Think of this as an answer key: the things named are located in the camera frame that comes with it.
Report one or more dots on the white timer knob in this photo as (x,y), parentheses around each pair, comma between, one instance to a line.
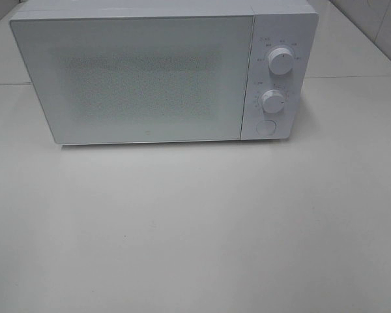
(272,101)

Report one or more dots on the white microwave oven body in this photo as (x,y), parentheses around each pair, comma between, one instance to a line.
(290,24)

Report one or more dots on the white microwave door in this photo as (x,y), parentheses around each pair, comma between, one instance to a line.
(138,80)

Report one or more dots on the round white door button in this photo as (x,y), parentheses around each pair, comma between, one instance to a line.
(266,128)

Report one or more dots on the upper white power knob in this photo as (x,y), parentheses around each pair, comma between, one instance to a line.
(280,60)

